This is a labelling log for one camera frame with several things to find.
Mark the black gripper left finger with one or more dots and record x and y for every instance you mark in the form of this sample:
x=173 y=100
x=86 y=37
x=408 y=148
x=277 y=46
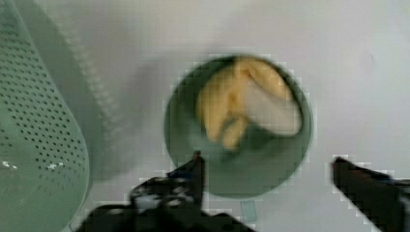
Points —
x=172 y=203

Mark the green mug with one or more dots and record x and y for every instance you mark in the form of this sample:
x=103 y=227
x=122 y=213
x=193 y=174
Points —
x=264 y=161

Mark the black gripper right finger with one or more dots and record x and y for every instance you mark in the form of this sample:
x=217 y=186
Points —
x=383 y=199

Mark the green perforated colander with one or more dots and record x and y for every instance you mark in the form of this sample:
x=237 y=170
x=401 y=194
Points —
x=55 y=133

